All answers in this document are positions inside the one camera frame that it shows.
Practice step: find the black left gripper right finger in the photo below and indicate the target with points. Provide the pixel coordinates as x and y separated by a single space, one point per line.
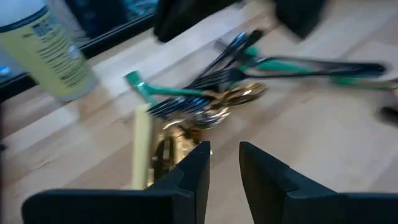
311 208

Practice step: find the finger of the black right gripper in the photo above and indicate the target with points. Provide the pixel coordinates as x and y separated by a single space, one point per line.
192 18
298 15

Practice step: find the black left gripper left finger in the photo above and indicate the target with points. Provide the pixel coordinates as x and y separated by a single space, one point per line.
124 208

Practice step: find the black fork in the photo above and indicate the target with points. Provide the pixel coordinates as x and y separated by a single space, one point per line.
224 76
180 104

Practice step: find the clear spray bottle black trigger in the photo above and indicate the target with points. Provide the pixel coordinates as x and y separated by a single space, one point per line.
46 56

